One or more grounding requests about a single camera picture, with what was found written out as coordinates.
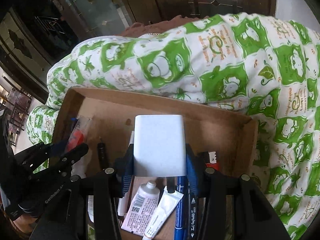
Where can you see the wooden glass cabinet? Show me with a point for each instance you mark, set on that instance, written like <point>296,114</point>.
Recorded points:
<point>37,33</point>

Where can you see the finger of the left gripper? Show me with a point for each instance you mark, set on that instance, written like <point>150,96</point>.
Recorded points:
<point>43,169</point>

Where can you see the blue marker pen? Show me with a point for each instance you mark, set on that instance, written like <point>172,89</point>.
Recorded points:
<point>179,231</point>

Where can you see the pink white ointment tube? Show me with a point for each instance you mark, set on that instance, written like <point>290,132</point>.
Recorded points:
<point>141,208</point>

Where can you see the black gel pen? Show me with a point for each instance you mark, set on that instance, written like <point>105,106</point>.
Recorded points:
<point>102,155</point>

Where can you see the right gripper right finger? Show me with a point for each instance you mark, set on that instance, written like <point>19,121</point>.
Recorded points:
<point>230,204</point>

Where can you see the dark wooden chairs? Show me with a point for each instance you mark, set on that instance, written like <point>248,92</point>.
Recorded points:
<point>16,104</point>

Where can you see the green white patterned quilt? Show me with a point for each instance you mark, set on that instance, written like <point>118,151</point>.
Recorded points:
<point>258,65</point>

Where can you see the small white cream tube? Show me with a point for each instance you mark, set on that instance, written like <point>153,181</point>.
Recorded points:
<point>167,204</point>

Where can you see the red clear lighter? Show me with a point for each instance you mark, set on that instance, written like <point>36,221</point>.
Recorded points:
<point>210,159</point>

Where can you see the black marker yellow cap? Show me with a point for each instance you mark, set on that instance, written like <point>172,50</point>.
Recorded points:
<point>193,207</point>

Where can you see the clear case red insert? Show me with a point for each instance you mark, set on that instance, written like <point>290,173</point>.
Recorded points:
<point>79,133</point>

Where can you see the white dropper bottle red label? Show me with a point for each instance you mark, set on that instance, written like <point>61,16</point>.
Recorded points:
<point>90,208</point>

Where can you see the person right hand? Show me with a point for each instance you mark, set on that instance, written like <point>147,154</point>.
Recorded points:
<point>21,228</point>

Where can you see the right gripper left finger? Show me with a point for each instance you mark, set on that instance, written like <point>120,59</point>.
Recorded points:
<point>67,217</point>

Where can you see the black marker blue cap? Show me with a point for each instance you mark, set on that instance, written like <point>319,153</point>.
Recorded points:
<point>73,122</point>

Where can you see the shallow cardboard tray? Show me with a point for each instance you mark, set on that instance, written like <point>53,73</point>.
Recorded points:
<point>232,135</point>

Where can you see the white marker pen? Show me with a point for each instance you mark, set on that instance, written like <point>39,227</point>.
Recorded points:
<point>125,194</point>

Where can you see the white pill bottle green label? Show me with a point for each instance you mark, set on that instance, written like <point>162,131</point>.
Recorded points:
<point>80,167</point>

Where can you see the white charger plug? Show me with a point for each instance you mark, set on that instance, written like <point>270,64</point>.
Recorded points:
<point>159,146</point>

